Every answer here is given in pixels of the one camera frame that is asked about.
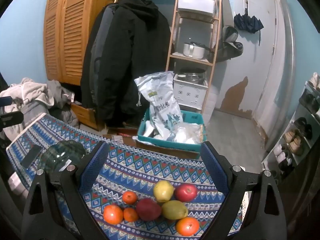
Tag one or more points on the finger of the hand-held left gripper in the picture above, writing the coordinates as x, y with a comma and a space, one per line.
5, 101
11, 119

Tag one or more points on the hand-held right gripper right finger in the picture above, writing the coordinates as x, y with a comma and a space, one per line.
215, 170

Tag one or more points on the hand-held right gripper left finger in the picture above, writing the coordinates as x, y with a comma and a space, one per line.
93, 166

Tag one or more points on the green glass plate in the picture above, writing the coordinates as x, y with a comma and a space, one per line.
62, 152

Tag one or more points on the bright red apple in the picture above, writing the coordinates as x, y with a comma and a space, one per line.
185, 192

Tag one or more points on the small tangerine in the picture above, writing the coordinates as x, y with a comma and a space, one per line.
129, 197
130, 214

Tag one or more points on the large orange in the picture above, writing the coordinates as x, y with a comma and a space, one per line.
187, 226
113, 214

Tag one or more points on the dark red apple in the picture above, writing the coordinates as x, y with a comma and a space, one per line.
148, 209

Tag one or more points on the white fleece garment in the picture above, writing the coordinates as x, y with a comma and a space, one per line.
30, 90

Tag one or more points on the black phone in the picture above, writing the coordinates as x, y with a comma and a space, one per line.
31, 156

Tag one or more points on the clear plastic bag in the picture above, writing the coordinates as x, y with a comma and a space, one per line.
187, 132

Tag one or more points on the grey garment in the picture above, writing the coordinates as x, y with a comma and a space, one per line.
60, 92

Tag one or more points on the blue patterned tablecloth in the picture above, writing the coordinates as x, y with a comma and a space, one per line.
150, 165

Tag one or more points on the teal box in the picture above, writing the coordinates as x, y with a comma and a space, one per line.
160, 144

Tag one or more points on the white plastic crate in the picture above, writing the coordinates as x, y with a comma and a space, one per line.
187, 93

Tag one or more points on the white printed rice bag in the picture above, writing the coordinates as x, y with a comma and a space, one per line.
160, 105

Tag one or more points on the group of assorted shoes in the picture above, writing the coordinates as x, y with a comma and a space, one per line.
295, 140

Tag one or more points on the wooden louvered wardrobe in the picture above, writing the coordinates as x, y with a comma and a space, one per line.
67, 30

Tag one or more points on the steel steamer pot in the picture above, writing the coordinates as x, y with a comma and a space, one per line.
192, 76

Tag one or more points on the grey shoe rack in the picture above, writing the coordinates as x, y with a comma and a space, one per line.
301, 118

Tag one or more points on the dark grey coat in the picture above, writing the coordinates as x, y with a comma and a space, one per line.
100, 42

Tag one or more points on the white door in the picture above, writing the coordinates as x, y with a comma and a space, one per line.
272, 67

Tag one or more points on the black hooded jacket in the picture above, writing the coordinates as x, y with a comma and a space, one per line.
135, 55

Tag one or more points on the steel pot with lid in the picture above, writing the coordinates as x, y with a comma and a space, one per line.
193, 50

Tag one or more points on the wooden shelf unit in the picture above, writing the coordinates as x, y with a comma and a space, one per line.
172, 42

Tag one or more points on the grey hanging bag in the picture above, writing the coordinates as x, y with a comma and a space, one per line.
230, 33

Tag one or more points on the dark blue umbrella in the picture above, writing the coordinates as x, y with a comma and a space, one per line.
247, 22

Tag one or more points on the white storage box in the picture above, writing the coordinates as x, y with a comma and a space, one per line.
195, 3

